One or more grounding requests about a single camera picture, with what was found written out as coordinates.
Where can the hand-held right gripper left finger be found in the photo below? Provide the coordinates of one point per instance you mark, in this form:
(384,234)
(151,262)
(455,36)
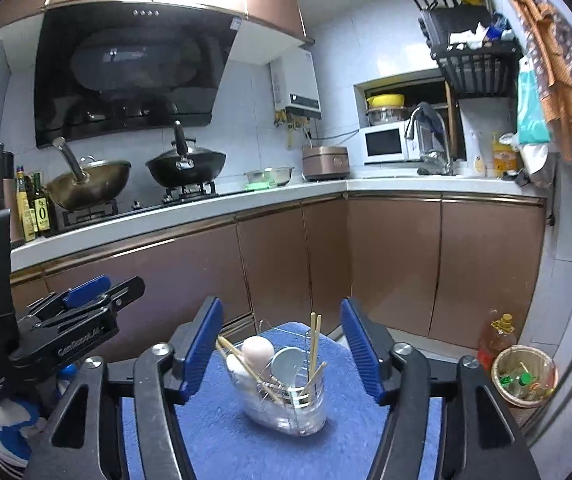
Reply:
(203,352)

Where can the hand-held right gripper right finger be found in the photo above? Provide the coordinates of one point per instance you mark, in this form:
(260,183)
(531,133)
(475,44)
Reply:
(358,352)

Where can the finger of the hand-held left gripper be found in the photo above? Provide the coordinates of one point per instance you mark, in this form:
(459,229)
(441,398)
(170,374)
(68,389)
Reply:
(86,291)
(126,291)

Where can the wooden chopstick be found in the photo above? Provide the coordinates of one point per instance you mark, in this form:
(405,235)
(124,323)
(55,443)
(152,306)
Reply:
(312,340)
(317,376)
(236,362)
(318,335)
(231,349)

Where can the white ceramic spoon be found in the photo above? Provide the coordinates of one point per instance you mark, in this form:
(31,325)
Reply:
(241,376)

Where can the beige ceramic spoon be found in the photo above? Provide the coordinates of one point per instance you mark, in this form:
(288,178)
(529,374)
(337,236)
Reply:
(257,352)

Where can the pale blue ceramic spoon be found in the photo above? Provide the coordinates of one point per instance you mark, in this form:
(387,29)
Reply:
(286,365)

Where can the clear utensil holder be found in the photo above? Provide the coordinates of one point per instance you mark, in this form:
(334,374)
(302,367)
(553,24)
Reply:
(286,417)

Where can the black gas stove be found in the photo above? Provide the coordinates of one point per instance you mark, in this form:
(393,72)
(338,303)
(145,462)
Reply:
(116,210)

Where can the dark olive oil bottle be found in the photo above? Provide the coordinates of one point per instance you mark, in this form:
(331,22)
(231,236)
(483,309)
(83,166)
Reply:
(42,210)

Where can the brown kitchen cabinet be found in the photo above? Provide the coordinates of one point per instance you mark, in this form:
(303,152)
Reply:
(390,260)

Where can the yellow oil bottle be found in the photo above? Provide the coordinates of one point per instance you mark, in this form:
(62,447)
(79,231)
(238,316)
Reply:
(26,210)

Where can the blue towel mat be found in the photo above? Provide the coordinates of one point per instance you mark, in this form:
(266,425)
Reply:
(266,455)

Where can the blue white dish stack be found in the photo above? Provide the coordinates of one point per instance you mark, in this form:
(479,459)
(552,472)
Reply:
(13,430)

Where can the black wok with lid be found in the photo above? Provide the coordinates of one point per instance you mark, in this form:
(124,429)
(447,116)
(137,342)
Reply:
(188,167)

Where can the cooking oil bottle red label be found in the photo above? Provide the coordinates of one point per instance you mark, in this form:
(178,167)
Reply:
(498,342)

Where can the beige trash bin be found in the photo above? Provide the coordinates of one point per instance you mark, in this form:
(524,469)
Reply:
(520,392)

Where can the green sponge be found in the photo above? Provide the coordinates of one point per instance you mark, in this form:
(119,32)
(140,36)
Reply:
(258,186)

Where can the stainless steel basin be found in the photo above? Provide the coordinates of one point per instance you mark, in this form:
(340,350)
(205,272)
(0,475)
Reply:
(271,176)

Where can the rose gold rice cooker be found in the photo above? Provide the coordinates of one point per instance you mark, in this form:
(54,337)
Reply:
(326,162)

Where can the white microwave oven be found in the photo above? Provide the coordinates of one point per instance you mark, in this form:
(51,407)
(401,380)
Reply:
(388,144)

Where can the chrome kitchen faucet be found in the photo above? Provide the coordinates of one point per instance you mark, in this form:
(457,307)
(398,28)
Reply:
(446,152)

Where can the black and brown range hood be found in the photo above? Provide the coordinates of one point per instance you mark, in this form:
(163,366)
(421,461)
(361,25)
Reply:
(131,70)

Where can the clear plastic pitcher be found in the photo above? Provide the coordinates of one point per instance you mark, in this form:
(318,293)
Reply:
(431,142)

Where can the white soap bottle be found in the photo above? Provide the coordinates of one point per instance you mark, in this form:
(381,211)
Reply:
(478,160)

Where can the yellow dish soap bottle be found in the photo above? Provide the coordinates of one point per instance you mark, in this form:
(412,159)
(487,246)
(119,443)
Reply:
(505,157)

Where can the yellow plastic basin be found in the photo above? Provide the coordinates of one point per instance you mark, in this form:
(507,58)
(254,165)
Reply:
(384,101)

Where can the white plastic bag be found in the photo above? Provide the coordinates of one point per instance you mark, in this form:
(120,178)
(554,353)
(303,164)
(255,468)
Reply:
(533,155)

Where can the white water heater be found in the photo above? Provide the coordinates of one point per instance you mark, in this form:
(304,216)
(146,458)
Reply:
(298,80)

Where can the teal plastic bag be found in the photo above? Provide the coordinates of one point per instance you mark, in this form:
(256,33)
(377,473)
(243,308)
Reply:
(533,110)

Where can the white cloth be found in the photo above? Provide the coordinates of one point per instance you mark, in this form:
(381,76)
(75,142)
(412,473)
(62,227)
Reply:
(465,37)

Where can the orange patterned curtain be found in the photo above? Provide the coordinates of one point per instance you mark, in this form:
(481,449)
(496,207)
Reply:
(565,60)

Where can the black wall dish rack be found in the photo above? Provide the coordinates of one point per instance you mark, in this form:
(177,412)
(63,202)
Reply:
(475,67)

